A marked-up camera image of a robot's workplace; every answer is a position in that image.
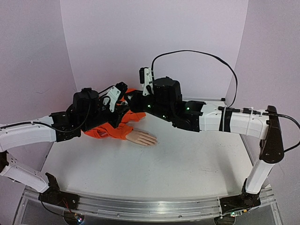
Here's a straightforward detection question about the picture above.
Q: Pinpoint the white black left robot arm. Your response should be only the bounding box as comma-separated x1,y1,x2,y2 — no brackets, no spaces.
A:
0,82,128,209

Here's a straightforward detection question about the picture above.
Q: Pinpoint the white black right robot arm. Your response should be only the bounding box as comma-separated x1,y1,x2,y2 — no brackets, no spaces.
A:
124,77,284,215

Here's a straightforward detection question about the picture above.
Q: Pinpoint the orange sweatshirt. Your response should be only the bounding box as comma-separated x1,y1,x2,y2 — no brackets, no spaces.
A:
83,88,147,141

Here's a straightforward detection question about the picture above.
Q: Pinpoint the mannequin hand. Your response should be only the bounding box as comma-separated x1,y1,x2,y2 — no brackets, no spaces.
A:
126,130,158,146

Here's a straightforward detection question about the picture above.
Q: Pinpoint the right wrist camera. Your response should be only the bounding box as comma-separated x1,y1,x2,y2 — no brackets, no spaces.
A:
139,67,154,96

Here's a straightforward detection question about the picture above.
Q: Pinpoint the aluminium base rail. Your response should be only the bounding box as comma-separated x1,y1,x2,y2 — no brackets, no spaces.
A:
13,187,282,225

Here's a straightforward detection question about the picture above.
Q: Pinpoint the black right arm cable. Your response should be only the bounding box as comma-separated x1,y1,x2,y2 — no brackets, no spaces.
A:
151,50,300,153

